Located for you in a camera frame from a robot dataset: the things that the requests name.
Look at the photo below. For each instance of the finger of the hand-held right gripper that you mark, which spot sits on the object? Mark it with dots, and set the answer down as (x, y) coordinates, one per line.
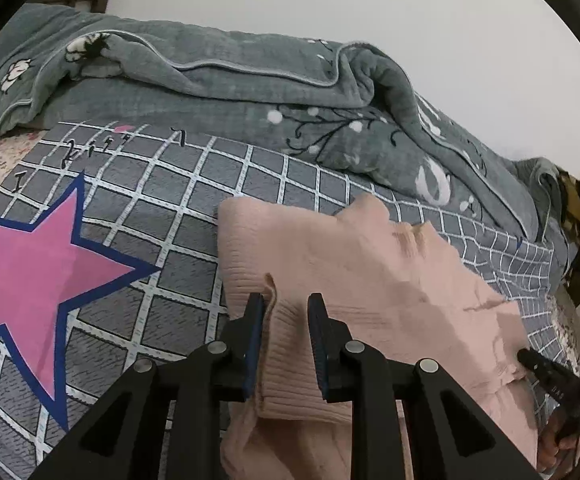
(545, 371)

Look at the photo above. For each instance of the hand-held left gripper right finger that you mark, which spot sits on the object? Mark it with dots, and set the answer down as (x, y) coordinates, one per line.
(318, 350)

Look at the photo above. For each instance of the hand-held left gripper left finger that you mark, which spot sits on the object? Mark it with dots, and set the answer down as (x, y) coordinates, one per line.
(254, 345)

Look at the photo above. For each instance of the pink knit sweater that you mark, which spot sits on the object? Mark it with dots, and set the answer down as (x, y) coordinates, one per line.
(370, 280)

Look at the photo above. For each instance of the person's right hand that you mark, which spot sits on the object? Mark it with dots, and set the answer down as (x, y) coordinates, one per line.
(555, 452)

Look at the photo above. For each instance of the grey checked star bedsheet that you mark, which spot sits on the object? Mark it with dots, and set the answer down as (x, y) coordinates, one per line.
(180, 240)

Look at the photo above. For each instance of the grey-green embroidered blanket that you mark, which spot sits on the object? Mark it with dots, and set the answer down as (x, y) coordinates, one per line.
(250, 85)

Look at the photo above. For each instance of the floral mattress sheet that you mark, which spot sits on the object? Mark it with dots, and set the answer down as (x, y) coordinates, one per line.
(0, 160)

